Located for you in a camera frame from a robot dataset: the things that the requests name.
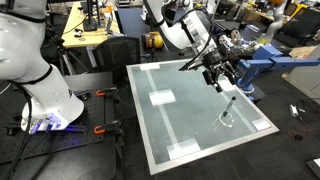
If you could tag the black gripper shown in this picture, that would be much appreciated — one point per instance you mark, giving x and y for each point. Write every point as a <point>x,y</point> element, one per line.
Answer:
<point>218,68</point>

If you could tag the black marker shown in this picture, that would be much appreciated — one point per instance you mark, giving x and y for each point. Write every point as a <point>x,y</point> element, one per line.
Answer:
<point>230,106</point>

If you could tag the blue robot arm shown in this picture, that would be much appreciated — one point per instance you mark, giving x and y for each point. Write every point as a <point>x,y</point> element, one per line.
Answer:
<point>266,63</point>

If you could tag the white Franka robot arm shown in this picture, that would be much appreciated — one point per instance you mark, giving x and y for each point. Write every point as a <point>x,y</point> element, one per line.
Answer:
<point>43,93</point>

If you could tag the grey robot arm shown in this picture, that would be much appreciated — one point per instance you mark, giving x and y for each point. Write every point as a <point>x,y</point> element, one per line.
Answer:
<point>275,18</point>

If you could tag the electronics clutter pile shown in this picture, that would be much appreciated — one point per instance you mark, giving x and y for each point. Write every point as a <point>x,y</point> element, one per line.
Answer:
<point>236,41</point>

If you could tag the white power adapter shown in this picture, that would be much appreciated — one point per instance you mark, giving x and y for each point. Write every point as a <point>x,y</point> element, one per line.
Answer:
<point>293,110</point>

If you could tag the yellow orange spool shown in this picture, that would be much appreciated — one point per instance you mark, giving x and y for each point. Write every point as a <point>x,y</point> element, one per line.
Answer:
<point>155,40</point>

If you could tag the black padded armchair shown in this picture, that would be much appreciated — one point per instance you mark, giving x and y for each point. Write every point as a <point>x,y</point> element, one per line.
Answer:
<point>301,26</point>

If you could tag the black mesh back chair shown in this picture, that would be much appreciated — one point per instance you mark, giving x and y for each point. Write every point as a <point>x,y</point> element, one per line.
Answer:
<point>115,55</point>

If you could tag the white flat box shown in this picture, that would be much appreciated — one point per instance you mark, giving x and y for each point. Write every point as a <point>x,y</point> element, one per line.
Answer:
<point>316,165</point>

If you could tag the black monitor stand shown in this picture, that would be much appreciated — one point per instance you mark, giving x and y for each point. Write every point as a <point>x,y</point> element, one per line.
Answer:
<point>90,21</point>

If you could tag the light wooden desk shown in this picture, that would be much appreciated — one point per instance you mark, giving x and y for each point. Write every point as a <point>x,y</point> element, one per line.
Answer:
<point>80,36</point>

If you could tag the black optical breadboard plate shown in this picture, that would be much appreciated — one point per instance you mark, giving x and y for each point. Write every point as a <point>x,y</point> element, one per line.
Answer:
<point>66,146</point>

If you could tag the black camera tripod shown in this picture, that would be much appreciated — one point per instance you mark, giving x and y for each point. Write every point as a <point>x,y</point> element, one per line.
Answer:
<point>65,58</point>

